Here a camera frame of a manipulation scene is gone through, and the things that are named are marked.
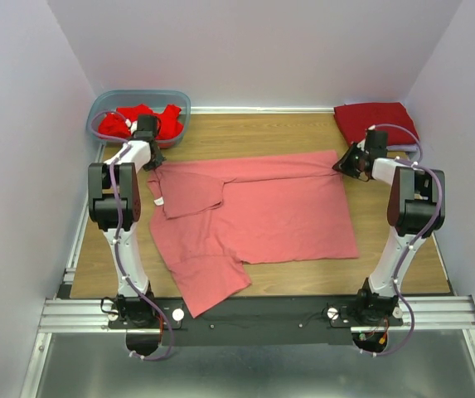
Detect pink t-shirt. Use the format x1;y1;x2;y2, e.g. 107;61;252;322
148;150;359;317

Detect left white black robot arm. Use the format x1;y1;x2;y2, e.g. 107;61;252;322
88;114;169;328

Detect dark red folded t-shirt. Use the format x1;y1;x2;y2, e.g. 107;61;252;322
333;101;420;156

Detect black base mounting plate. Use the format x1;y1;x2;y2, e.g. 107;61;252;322
100;293;403;352

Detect bright red crumpled t-shirts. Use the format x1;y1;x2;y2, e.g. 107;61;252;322
97;104;183;141

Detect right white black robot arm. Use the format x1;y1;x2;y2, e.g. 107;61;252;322
328;124;445;325

